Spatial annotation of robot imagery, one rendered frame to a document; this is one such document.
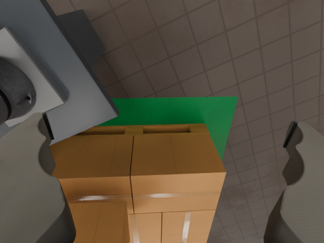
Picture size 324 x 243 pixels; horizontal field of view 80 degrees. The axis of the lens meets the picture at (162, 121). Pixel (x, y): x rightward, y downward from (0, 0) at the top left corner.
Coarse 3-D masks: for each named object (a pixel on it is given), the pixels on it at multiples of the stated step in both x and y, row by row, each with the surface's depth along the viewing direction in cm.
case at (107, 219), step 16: (80, 208) 99; (96, 208) 99; (112, 208) 99; (80, 224) 92; (96, 224) 92; (112, 224) 93; (128, 224) 114; (80, 240) 86; (96, 240) 86; (112, 240) 87; (128, 240) 114
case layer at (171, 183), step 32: (64, 160) 128; (96, 160) 128; (128, 160) 129; (160, 160) 129; (192, 160) 130; (64, 192) 122; (96, 192) 124; (128, 192) 126; (160, 192) 128; (192, 192) 130; (160, 224) 149; (192, 224) 152
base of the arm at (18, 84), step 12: (0, 60) 54; (0, 72) 52; (12, 72) 54; (0, 84) 51; (12, 84) 53; (24, 84) 56; (12, 96) 53; (24, 96) 56; (12, 108) 54; (24, 108) 58
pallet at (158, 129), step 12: (84, 132) 161; (96, 132) 162; (108, 132) 163; (120, 132) 163; (132, 132) 154; (144, 132) 165; (156, 132) 166; (168, 132) 167; (180, 132) 167; (192, 132) 156; (204, 132) 156
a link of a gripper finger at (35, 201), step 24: (48, 120) 11; (0, 144) 8; (24, 144) 8; (48, 144) 10; (0, 168) 7; (24, 168) 7; (48, 168) 8; (0, 192) 6; (24, 192) 6; (48, 192) 6; (0, 216) 5; (24, 216) 5; (48, 216) 5; (0, 240) 5; (24, 240) 5; (48, 240) 5; (72, 240) 6
